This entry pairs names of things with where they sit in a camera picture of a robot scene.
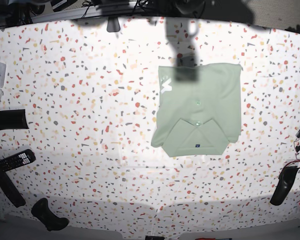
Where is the green T-shirt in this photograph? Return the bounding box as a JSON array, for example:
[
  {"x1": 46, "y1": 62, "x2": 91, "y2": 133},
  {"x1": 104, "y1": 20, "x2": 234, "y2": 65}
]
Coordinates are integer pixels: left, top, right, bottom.
[{"x1": 151, "y1": 63, "x2": 242, "y2": 157}]

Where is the terrazzo patterned table cloth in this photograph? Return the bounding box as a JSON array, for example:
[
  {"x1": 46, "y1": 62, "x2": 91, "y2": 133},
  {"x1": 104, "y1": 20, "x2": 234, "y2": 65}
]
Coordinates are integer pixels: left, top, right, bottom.
[{"x1": 0, "y1": 17, "x2": 300, "y2": 239}]

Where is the black TV remote control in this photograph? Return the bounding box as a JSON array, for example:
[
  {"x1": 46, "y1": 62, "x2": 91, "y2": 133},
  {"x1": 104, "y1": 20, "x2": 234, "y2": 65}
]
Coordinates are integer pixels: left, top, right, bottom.
[{"x1": 0, "y1": 149, "x2": 36, "y2": 172}]

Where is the black cylinder tube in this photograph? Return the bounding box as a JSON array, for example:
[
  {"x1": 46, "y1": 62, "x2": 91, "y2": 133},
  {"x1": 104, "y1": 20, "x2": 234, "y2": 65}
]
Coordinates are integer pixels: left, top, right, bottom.
[{"x1": 0, "y1": 109, "x2": 29, "y2": 131}]

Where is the long black bar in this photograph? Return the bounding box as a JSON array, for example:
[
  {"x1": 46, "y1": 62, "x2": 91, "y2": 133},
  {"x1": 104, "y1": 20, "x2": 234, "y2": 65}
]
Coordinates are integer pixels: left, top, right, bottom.
[{"x1": 0, "y1": 168, "x2": 26, "y2": 208}]

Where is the grey camera mount base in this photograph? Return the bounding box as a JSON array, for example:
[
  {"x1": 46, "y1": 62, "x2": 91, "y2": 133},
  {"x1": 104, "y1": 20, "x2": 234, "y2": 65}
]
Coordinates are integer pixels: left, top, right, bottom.
[{"x1": 106, "y1": 17, "x2": 121, "y2": 33}]

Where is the red handled screwdriver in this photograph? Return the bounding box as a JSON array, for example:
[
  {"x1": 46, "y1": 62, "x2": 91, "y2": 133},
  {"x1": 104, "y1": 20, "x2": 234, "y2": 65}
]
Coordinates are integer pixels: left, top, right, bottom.
[{"x1": 195, "y1": 237, "x2": 232, "y2": 240}]

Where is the black curved handle left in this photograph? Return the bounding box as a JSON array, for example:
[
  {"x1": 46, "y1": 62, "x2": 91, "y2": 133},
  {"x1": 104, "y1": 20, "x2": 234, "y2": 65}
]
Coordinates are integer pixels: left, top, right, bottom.
[{"x1": 31, "y1": 198, "x2": 70, "y2": 232}]

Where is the black curved handle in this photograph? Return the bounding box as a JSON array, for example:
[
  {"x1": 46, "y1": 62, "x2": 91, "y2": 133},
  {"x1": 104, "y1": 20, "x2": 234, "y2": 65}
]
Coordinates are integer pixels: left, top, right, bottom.
[
  {"x1": 270, "y1": 166, "x2": 300, "y2": 206},
  {"x1": 31, "y1": 198, "x2": 70, "y2": 232}
]

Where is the black curved handle right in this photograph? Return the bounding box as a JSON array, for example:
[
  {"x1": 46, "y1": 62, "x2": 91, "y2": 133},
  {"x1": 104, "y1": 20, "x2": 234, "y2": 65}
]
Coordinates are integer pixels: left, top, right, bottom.
[{"x1": 270, "y1": 166, "x2": 300, "y2": 206}]

